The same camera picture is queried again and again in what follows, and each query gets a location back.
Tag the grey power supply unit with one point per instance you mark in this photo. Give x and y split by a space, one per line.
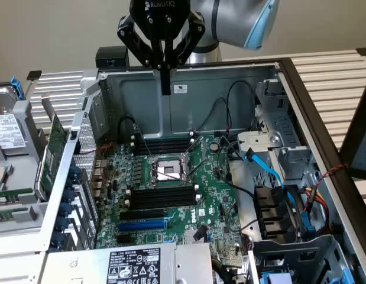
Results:
82 263

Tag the short black expansion slot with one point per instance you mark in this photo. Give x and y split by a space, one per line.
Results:
128 239

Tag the grey parts rack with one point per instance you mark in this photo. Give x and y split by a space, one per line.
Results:
21 112

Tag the round coin battery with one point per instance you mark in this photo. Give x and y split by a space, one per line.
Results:
214 146

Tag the metal drive cage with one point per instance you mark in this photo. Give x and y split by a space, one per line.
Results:
289 127

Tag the black power supply label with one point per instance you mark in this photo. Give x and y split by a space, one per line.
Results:
132 266

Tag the grey metal disk bay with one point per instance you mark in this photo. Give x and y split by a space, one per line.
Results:
304 251

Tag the silver CPU chip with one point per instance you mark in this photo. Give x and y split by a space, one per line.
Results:
0 177

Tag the thin metal locking lever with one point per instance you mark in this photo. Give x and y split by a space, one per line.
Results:
145 142
198 168

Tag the blue disk bracket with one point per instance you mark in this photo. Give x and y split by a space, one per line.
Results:
17 88

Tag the blue plastic latch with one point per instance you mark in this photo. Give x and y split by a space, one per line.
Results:
309 230

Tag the green graphics card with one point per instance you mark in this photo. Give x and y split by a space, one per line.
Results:
52 154

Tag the open metal PC case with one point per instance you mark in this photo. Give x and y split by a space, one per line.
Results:
147 118

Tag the long black expansion slot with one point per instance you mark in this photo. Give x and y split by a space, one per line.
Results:
141 214

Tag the dark framed panel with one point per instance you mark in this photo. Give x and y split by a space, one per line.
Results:
352 142

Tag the white case sticker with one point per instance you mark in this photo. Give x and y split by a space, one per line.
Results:
179 88

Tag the silver hard disk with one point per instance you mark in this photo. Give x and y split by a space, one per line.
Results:
8 136

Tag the black fan shroud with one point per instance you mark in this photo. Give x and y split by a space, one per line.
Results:
271 204

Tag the metal CPU socket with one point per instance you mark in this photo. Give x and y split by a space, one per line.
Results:
168 170

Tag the black box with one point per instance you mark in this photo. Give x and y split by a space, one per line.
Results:
111 57

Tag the black table clamp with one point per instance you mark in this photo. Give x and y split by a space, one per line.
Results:
34 75
363 51

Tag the small silver heatsink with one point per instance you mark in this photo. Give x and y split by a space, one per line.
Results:
194 236

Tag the blue expansion slot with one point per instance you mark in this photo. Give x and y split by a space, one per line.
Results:
141 226

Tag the green Dell motherboard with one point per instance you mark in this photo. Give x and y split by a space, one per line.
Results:
212 183

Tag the blue card retention clip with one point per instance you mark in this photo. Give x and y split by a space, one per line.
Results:
75 174
69 196
63 225
59 240
65 210

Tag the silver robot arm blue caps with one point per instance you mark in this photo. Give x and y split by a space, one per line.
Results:
230 20

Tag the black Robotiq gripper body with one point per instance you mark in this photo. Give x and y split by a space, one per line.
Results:
159 17

